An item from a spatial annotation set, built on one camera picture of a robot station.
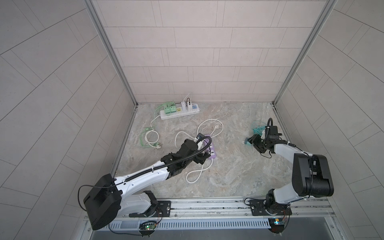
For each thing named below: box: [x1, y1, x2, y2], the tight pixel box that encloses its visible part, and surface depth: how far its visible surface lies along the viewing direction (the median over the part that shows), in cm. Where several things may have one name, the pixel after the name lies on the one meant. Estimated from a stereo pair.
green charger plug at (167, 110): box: [164, 106, 171, 114], surface depth 107 cm
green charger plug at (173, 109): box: [170, 105, 177, 113], surface depth 107 cm
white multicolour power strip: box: [160, 103, 200, 121], surface depth 110 cm
